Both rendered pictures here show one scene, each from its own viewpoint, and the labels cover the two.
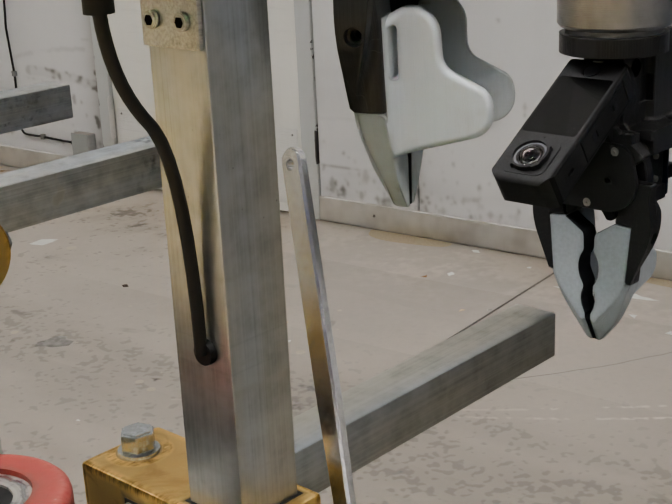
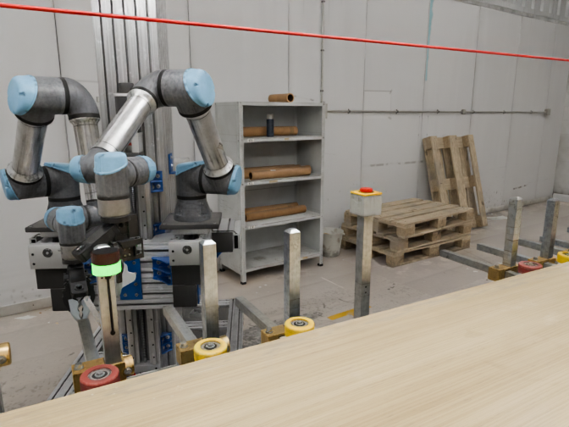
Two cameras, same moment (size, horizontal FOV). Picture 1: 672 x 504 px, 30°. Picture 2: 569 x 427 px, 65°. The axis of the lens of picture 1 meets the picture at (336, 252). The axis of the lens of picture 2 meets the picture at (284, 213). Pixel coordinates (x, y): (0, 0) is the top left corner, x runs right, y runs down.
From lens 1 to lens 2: 0.92 m
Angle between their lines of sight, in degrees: 69
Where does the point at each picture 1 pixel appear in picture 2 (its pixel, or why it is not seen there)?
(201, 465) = (109, 356)
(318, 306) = not seen: hidden behind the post
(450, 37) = not seen: hidden behind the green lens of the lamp
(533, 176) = (83, 291)
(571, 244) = (74, 304)
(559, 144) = (83, 283)
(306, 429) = (91, 352)
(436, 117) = (127, 280)
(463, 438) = not seen: outside the picture
